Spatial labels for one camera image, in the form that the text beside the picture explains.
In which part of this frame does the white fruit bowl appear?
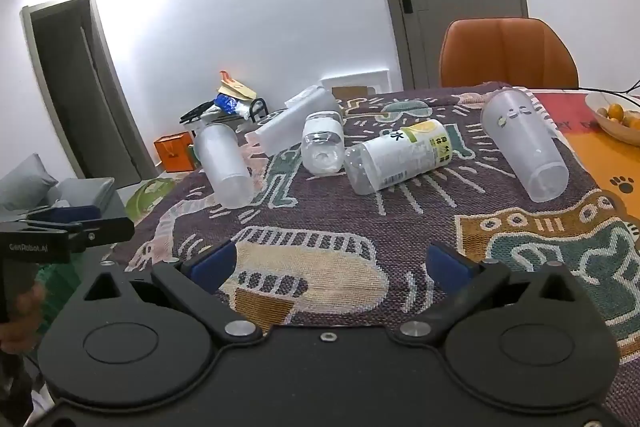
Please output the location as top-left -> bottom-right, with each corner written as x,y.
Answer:
585,92 -> 639,146

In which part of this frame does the yellow paper bag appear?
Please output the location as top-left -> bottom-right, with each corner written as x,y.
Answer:
218,70 -> 257,102

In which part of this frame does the frosted cup with face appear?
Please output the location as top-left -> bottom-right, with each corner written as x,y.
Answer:
480,88 -> 568,202

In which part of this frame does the person's left hand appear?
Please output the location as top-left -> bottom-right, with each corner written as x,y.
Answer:
1,282 -> 46,355

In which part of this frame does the blue plastic bag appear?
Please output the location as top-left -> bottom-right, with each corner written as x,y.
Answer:
214,93 -> 240,115

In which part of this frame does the orange fruit in bowl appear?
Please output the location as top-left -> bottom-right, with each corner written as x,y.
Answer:
597,103 -> 640,130

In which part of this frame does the frosted cup far left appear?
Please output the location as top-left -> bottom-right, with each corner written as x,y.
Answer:
194,124 -> 254,209

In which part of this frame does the black cable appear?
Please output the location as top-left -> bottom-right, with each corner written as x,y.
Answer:
569,78 -> 640,101

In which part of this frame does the yellow label plastic bottle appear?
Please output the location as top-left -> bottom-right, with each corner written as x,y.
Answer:
344,119 -> 454,195

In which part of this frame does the frosted cup back centre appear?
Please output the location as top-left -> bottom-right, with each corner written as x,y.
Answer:
245,86 -> 342,156

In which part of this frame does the orange storage box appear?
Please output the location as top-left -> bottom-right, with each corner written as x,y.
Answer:
154,132 -> 195,172

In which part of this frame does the patterned woven table cloth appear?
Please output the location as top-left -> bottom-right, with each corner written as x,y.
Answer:
111,83 -> 639,426

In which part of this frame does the black wire rack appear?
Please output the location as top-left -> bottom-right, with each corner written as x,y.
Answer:
179,98 -> 269,124

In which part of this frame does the orange leather chair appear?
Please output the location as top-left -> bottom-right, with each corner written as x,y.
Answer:
439,17 -> 578,89

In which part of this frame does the grey sofa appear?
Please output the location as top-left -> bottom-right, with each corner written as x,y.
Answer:
1,154 -> 126,221

